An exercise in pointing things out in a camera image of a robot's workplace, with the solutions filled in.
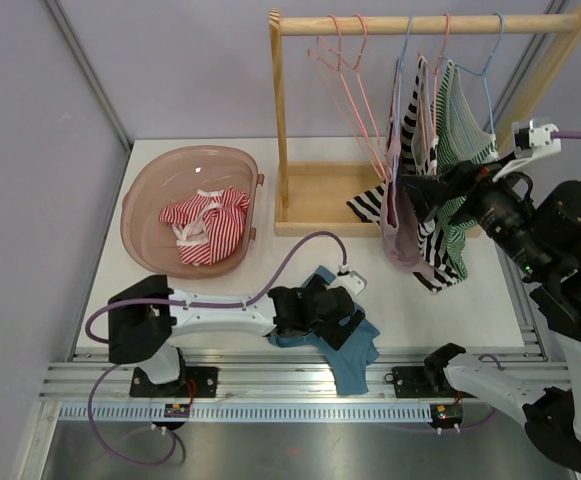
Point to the aluminium mounting rail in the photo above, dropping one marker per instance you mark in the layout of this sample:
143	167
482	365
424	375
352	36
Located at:
287	375

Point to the light blue wire hanger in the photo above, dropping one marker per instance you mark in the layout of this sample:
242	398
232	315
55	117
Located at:
406	50

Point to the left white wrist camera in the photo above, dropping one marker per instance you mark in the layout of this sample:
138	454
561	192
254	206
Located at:
352	281

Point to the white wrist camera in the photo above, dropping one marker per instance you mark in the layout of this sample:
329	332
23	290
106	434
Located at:
352	281
534	139

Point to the mauve tank top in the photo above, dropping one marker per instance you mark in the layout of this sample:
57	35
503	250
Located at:
397	219

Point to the pink plastic basin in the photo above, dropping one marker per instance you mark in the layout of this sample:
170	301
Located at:
175	176

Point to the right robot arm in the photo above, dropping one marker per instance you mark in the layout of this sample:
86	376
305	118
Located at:
544	242

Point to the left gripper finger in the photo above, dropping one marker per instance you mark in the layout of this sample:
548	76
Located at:
315	285
336	333

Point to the pink wire hanger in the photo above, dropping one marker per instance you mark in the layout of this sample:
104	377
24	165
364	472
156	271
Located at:
377	161
323	58
431	135

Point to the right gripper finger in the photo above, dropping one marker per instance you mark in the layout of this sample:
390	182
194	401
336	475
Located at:
436	189
452	209

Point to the red white striped tank top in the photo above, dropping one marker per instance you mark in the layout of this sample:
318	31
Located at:
208	225

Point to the green white striped tank top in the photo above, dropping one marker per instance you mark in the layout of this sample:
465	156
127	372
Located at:
460	139

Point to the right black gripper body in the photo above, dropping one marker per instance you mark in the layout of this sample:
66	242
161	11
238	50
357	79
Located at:
500	211

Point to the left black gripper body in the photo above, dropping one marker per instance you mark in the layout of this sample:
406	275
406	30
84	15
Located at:
310	291

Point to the black white striped tank top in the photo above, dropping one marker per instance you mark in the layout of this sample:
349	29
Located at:
433	272

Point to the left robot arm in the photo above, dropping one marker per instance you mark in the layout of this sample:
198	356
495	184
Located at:
145	316

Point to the white slotted cable duct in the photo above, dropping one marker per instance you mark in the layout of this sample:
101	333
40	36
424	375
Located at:
241	412

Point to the wooden clothes rack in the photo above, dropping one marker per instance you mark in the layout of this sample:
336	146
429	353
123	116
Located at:
312	193

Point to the rightmost blue wire hanger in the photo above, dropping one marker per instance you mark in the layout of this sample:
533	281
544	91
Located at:
483	74

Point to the teal tank top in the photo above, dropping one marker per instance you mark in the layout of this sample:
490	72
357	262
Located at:
349	364

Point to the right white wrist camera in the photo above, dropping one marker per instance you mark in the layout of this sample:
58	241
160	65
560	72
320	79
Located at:
534	139

